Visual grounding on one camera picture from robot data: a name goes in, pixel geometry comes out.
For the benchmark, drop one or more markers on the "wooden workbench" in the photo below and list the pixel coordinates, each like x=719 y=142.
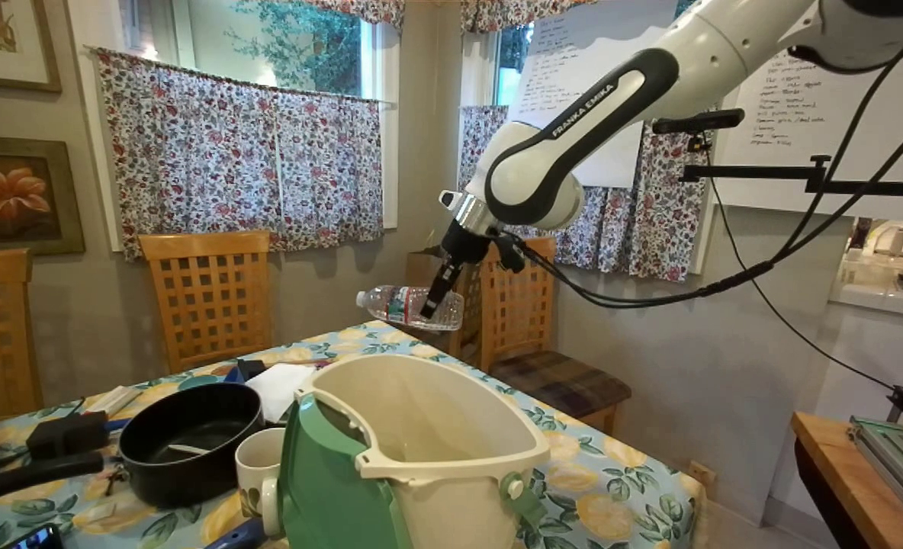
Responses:
x=858 y=497

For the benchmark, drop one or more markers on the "whiteboard with writing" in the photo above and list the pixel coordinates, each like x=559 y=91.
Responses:
x=776 y=111

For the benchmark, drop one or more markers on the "floral curtain valance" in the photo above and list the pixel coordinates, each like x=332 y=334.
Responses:
x=362 y=7
x=513 y=15

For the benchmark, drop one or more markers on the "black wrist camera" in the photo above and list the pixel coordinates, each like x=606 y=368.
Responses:
x=511 y=251

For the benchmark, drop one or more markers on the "white mug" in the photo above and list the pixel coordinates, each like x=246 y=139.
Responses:
x=257 y=462

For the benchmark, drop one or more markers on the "black flat device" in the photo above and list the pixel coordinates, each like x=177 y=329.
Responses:
x=25 y=478

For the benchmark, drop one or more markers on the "black mounted rod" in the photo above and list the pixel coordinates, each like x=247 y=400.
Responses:
x=706 y=121

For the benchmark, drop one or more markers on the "floral cafe curtain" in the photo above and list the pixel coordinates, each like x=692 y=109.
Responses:
x=238 y=164
x=674 y=225

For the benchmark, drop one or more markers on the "black pouch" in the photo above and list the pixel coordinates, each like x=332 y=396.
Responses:
x=65 y=435

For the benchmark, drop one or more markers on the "white paper stack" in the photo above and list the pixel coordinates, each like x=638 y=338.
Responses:
x=113 y=400

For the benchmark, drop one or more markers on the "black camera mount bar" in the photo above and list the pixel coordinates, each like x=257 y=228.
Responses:
x=858 y=188

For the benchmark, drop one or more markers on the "plaid seat cushion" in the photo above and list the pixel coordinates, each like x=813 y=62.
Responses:
x=574 y=384

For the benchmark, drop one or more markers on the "dark blue object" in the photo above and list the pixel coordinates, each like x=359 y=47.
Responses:
x=246 y=370

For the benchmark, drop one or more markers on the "framed beige picture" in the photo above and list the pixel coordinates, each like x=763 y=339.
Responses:
x=5 y=32

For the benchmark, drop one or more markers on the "black cooking pan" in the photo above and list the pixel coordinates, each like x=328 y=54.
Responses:
x=167 y=467

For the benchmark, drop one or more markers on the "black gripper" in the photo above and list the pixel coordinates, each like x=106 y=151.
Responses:
x=466 y=246

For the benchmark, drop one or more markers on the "framed flower painting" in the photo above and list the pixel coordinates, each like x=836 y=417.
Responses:
x=13 y=194

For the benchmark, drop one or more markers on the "lemon print tablecloth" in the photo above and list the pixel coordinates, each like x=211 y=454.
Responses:
x=594 y=489

